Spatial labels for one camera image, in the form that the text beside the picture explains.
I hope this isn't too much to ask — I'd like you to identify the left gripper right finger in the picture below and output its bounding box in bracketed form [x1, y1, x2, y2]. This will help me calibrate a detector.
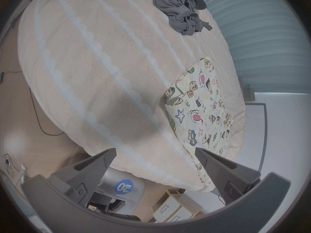
[194, 147, 262, 204]

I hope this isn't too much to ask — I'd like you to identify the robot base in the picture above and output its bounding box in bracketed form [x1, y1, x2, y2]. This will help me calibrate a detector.
[85, 166, 146, 224]

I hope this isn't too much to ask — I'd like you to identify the blue-green curtain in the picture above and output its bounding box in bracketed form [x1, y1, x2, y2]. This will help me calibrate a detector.
[194, 0, 311, 94]

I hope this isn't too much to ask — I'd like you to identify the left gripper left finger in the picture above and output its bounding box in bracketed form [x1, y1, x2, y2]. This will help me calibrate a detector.
[50, 148, 117, 207]

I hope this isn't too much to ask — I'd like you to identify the small wooden drawer chest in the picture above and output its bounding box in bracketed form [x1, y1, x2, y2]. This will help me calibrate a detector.
[151, 188, 202, 224]

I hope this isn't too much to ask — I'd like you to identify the black cable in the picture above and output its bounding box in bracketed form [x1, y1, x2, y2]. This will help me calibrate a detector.
[2, 71, 65, 136]

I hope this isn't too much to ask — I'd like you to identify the grey bedside table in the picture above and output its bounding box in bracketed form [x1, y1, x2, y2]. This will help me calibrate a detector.
[238, 76, 254, 104]

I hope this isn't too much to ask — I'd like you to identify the bed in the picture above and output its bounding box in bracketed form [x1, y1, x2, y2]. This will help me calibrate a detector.
[17, 0, 268, 193]

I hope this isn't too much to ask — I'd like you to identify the dark grey garment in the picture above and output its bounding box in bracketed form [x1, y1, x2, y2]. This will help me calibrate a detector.
[153, 0, 213, 36]

